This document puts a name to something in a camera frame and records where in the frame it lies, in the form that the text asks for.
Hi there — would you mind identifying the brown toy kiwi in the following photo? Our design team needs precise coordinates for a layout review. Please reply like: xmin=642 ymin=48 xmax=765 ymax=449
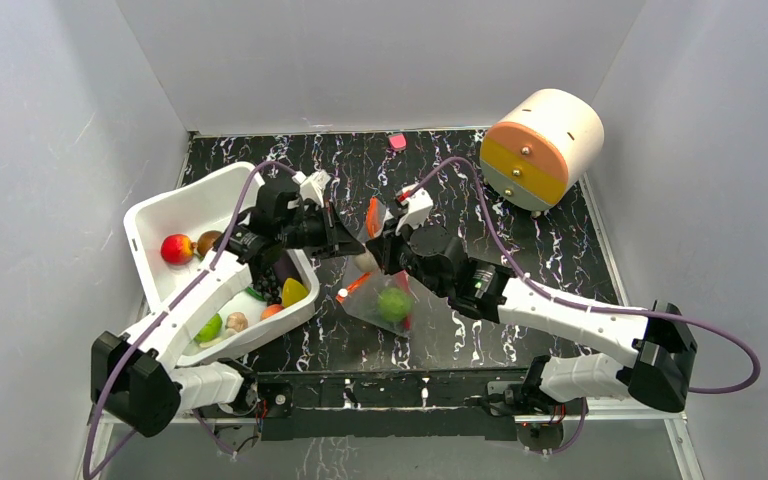
xmin=196 ymin=230 xmax=223 ymax=259

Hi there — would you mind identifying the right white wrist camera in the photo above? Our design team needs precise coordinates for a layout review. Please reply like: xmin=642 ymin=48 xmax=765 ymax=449
xmin=396 ymin=185 xmax=434 ymax=235

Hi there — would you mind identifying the green toy custard apple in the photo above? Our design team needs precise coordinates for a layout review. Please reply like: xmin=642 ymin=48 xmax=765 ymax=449
xmin=377 ymin=287 xmax=414 ymax=323

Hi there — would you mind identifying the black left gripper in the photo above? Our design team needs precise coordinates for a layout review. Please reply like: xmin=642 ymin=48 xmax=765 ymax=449
xmin=278 ymin=202 xmax=366 ymax=262

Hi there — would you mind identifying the white plastic bin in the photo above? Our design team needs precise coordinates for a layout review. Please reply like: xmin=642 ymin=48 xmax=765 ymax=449
xmin=124 ymin=162 xmax=320 ymax=368

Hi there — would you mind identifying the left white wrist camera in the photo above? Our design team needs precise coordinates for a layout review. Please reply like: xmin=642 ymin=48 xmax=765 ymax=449
xmin=292 ymin=170 xmax=332 ymax=207

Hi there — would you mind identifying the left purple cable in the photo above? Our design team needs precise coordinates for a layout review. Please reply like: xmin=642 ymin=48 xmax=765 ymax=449
xmin=82 ymin=160 xmax=299 ymax=480

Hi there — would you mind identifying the white toy garlic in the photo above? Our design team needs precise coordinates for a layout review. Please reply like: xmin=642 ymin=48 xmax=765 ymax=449
xmin=352 ymin=251 xmax=379 ymax=273

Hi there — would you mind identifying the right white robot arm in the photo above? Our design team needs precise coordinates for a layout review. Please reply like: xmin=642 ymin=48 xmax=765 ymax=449
xmin=366 ymin=225 xmax=697 ymax=414

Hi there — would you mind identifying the beige toy garlic bulb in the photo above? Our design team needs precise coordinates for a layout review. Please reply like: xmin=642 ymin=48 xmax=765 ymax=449
xmin=225 ymin=312 xmax=249 ymax=333

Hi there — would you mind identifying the clear zip bag orange zipper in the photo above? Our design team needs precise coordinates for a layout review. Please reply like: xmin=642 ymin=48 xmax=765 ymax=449
xmin=334 ymin=196 xmax=418 ymax=338

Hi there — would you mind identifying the round cream drawer cabinet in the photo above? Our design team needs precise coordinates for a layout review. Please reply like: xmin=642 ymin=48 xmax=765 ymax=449
xmin=479 ymin=88 xmax=605 ymax=212

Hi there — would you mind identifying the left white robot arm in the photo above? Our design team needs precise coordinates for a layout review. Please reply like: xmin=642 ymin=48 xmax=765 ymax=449
xmin=90 ymin=171 xmax=365 ymax=437

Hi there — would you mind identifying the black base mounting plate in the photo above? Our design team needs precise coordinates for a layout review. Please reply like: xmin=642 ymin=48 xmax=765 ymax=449
xmin=251 ymin=367 xmax=558 ymax=443

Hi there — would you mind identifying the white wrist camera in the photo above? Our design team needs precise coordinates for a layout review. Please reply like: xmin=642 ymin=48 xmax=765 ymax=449
xmin=396 ymin=185 xmax=434 ymax=235
xmin=292 ymin=170 xmax=332 ymax=207

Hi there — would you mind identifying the orange toy peach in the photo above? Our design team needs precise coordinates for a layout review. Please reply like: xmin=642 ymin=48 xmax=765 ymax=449
xmin=260 ymin=304 xmax=284 ymax=321

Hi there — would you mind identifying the light green toy fruit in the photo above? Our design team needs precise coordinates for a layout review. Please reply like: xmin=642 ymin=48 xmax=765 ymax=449
xmin=193 ymin=314 xmax=224 ymax=344

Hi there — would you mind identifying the black toy grape bunch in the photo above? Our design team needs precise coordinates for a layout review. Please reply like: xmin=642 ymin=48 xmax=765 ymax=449
xmin=250 ymin=265 xmax=283 ymax=306

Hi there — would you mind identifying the small pink eraser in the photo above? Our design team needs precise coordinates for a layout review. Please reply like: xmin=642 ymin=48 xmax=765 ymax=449
xmin=387 ymin=133 xmax=407 ymax=152

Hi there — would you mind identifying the red yellow toy pomegranate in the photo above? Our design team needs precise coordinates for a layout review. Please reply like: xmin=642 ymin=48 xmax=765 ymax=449
xmin=160 ymin=234 xmax=197 ymax=266

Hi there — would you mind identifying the purple toy eggplant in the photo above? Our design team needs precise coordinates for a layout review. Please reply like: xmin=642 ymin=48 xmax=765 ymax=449
xmin=272 ymin=251 xmax=302 ymax=286

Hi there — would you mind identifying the yellow toy starfruit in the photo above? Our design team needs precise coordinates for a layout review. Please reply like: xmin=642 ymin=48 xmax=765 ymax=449
xmin=281 ymin=277 xmax=309 ymax=308

